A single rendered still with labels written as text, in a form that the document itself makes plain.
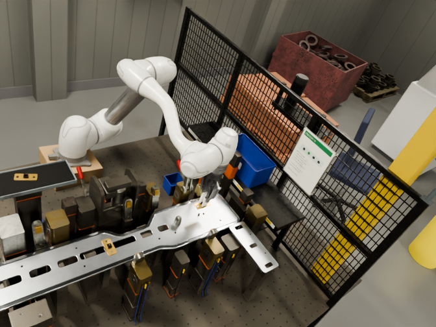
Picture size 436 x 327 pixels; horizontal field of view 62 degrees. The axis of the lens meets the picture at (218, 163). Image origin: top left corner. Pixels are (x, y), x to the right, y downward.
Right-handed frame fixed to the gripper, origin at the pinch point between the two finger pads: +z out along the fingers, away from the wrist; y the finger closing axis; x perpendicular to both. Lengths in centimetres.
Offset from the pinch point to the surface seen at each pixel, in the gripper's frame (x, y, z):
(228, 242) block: 6.1, 19.2, 14.0
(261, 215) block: 27.1, 15.9, 6.0
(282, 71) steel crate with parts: 315, -226, 81
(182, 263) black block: -21.2, 20.1, 13.0
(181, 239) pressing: -15.3, 9.1, 12.0
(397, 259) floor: 222, 58, 112
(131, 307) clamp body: -43, 21, 32
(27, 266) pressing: -77, -4, 12
